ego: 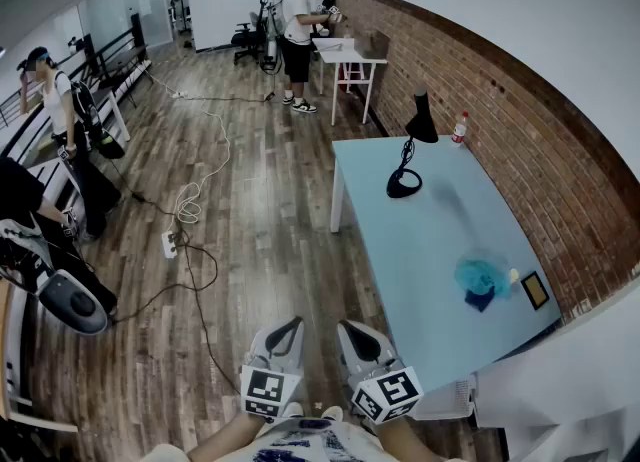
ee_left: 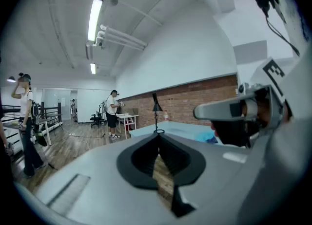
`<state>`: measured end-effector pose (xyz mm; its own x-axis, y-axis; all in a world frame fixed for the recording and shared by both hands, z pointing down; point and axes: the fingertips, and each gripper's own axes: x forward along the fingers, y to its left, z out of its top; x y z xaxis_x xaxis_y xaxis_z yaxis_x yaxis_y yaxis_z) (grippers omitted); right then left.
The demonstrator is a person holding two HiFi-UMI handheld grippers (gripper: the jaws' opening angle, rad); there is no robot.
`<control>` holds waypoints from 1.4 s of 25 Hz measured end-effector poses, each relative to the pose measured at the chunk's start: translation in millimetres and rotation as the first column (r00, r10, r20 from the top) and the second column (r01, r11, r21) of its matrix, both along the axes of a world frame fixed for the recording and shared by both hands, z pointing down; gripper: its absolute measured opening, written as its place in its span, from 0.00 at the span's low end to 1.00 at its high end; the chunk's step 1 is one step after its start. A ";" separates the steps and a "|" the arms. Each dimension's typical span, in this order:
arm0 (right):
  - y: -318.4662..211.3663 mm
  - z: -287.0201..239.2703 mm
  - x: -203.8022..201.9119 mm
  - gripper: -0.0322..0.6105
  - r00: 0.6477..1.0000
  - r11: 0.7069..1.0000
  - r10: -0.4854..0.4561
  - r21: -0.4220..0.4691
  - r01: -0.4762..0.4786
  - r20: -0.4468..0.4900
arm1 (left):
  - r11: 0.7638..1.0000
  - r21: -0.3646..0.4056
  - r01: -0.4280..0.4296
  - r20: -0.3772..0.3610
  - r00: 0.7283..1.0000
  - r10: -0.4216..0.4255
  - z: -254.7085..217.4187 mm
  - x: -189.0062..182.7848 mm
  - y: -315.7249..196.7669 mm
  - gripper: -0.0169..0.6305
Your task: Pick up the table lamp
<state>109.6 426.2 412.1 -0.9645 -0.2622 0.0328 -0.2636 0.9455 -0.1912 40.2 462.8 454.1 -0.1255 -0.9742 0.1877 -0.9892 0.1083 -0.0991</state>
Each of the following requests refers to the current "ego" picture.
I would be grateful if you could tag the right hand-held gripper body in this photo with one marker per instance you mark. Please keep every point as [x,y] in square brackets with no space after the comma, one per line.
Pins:
[387,392]

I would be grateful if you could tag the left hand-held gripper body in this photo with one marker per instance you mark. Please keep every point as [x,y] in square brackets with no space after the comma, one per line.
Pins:
[267,387]

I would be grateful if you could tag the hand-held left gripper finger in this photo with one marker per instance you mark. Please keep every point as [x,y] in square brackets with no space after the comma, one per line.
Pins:
[262,342]
[296,345]

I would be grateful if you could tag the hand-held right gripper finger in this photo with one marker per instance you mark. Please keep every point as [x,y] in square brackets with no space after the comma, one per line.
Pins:
[381,350]
[350,345]

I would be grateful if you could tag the black desk lamp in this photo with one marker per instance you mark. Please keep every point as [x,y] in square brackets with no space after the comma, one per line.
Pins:
[422,122]

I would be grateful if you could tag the person's left forearm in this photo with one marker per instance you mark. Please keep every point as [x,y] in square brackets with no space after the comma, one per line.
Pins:
[225,442]

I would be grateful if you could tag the person's right forearm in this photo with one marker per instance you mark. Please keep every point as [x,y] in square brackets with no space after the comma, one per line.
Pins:
[407,442]

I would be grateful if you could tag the person's left shoe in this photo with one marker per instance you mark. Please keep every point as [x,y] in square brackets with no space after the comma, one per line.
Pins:
[294,410]

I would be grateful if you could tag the person's shoe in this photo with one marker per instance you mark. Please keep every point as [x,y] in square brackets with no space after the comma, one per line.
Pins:
[332,412]
[294,410]

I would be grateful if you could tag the white perforated box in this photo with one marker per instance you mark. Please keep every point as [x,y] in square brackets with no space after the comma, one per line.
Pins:
[445,400]

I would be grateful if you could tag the person's right shoe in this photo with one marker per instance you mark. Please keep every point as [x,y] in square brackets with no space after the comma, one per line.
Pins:
[332,412]

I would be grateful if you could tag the person's white printed shirt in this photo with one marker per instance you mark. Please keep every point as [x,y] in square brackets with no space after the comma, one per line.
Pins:
[310,442]

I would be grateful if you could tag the dark blue cloth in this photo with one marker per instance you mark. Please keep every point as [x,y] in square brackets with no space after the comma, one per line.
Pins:
[479,300]

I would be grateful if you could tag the blue crumpled cloth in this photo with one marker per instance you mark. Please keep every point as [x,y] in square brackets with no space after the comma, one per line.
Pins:
[480,272]

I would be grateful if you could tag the large white power strip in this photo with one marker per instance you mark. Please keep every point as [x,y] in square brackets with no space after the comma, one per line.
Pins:
[170,244]

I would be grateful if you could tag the small yellow round object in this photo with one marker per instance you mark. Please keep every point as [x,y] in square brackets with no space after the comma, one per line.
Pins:
[514,275]

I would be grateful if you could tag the clear bottle red label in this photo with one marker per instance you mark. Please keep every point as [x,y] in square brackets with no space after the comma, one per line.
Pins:
[459,131]

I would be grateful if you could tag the small white power strip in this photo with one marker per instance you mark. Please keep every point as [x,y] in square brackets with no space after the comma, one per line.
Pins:
[180,95]

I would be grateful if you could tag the red stool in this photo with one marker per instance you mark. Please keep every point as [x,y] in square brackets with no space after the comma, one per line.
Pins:
[350,75]

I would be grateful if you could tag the white side table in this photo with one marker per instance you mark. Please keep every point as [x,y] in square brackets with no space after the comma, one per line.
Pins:
[345,52]

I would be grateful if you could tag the grey box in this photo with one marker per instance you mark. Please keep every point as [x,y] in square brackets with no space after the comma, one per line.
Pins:
[372,45]

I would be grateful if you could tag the white and black equipment stand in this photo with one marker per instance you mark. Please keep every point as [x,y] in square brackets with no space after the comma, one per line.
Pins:
[272,40]

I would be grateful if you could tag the black office chair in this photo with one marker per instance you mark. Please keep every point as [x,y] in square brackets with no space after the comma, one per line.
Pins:
[247,37]

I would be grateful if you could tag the black table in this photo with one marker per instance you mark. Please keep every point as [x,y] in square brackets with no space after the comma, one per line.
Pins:
[122,57]

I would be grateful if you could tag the black stair railing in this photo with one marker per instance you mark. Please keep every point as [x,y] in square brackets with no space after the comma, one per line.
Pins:
[115,40]

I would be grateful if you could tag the small black picture frame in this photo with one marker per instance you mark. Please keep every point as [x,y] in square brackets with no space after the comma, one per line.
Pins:
[535,291]

